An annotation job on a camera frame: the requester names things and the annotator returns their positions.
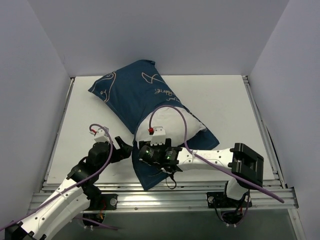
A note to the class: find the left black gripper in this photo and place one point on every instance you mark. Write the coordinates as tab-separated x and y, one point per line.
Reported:
119	149

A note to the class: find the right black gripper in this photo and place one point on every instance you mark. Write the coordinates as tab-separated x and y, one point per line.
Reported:
143	146

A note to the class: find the white pillow insert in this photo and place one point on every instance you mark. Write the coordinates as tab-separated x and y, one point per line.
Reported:
173	125

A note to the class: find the blue fish-print pillowcase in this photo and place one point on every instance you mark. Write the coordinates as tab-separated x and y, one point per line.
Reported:
132	93

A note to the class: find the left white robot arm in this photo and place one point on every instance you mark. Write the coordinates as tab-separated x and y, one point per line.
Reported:
76	193

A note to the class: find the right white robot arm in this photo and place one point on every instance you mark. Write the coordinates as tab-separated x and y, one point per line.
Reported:
244	165

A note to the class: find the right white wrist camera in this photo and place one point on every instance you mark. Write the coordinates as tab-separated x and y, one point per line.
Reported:
158	136

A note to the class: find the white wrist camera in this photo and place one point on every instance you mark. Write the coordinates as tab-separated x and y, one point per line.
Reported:
158	136
100	134

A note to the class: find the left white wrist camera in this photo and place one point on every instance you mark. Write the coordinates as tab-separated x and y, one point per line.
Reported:
100	134

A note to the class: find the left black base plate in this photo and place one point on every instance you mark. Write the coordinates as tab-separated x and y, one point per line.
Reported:
108	202

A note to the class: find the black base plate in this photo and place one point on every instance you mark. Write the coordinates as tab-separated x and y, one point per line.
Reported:
220	200
108	202

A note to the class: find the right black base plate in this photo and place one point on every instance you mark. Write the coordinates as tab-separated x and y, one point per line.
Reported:
220	200

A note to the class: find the aluminium mounting rail frame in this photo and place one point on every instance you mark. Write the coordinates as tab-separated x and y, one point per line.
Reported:
226	106

